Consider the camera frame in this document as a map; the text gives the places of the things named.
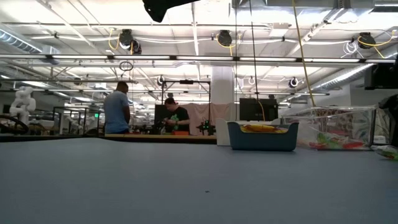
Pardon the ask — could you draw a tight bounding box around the person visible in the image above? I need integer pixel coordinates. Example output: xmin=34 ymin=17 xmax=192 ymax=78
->
xmin=103 ymin=81 xmax=131 ymax=134
xmin=164 ymin=97 xmax=191 ymax=136

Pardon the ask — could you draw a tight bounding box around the black metal shelf frame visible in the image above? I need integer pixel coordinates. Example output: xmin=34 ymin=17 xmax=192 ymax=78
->
xmin=52 ymin=106 xmax=102 ymax=135

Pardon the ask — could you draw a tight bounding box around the black metal rig frame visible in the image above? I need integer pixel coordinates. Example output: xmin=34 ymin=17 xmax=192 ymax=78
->
xmin=160 ymin=79 xmax=212 ymax=125

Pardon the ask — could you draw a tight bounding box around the green candy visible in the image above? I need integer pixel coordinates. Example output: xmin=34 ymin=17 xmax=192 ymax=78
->
xmin=371 ymin=144 xmax=398 ymax=161
xmin=316 ymin=133 xmax=341 ymax=149

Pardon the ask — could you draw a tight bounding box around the yellow hanging cable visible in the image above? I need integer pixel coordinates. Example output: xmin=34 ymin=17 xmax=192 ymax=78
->
xmin=291 ymin=0 xmax=317 ymax=108

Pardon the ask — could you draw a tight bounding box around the clear plastic bin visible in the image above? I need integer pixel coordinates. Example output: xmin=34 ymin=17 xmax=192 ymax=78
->
xmin=280 ymin=106 xmax=376 ymax=151

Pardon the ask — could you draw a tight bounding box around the small teal plastic bin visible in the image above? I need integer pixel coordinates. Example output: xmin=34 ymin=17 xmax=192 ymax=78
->
xmin=226 ymin=121 xmax=299 ymax=152

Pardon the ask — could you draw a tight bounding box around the black background monitor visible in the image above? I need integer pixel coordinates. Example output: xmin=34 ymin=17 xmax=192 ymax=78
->
xmin=154 ymin=104 xmax=174 ymax=126
xmin=239 ymin=98 xmax=279 ymax=122

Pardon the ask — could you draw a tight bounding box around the black device with green light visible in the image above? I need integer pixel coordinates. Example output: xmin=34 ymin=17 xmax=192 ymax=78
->
xmin=198 ymin=119 xmax=216 ymax=136

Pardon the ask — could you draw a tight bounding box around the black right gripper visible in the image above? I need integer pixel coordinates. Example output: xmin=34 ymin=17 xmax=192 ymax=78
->
xmin=365 ymin=62 xmax=398 ymax=147

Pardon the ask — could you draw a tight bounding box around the pink hanging cloth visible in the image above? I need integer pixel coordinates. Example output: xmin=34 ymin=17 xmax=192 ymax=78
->
xmin=183 ymin=102 xmax=231 ymax=126

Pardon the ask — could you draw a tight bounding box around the yellow sour candy pack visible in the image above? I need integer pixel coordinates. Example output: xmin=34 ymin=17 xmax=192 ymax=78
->
xmin=239 ymin=124 xmax=289 ymax=134

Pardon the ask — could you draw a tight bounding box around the silver ventilation duct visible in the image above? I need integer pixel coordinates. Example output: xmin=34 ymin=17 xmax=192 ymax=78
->
xmin=0 ymin=29 xmax=60 ymax=57
xmin=306 ymin=60 xmax=379 ymax=93

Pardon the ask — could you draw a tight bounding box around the long ceiling light bar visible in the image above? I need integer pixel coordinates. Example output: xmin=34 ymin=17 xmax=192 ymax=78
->
xmin=0 ymin=54 xmax=398 ymax=63

